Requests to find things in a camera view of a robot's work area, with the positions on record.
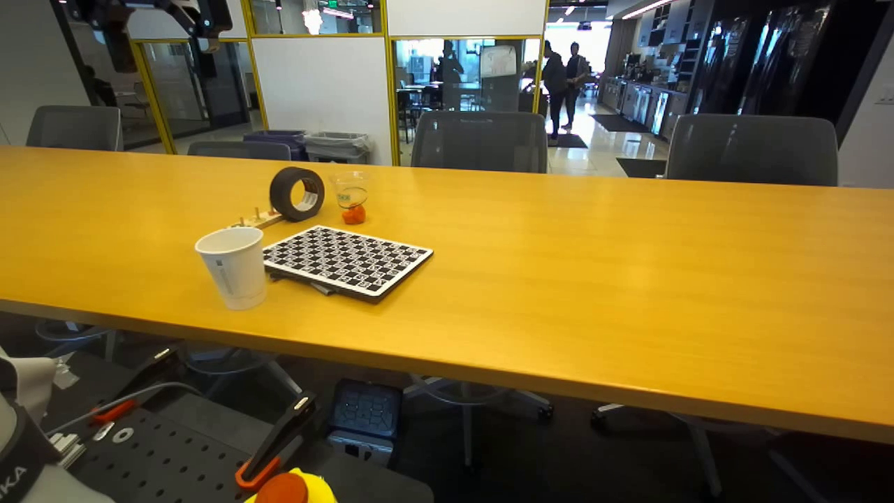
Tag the blue grey floor box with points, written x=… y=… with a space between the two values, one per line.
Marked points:
x=367 y=420

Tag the clear glass cup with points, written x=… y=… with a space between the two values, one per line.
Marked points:
x=354 y=190

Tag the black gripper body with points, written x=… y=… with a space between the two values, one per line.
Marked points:
x=202 y=57

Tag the yellow framed glass partition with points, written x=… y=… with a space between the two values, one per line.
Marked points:
x=324 y=99

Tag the orange disc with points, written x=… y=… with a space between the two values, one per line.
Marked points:
x=349 y=216
x=354 y=207
x=358 y=219

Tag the white paper cup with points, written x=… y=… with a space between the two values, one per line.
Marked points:
x=233 y=275

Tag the black floor mat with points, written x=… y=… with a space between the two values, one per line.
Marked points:
x=571 y=141
x=642 y=165
x=615 y=121

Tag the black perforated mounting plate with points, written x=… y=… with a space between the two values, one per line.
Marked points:
x=170 y=457

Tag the person in grey jacket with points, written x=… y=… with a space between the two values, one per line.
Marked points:
x=578 y=78

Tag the black tape roll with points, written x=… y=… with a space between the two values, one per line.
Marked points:
x=277 y=193

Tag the yellow red emergency stop button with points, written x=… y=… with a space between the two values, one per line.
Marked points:
x=311 y=490

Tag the person in dark clothes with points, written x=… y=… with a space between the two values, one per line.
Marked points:
x=555 y=88

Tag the black white marker board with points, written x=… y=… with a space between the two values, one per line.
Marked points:
x=365 y=260

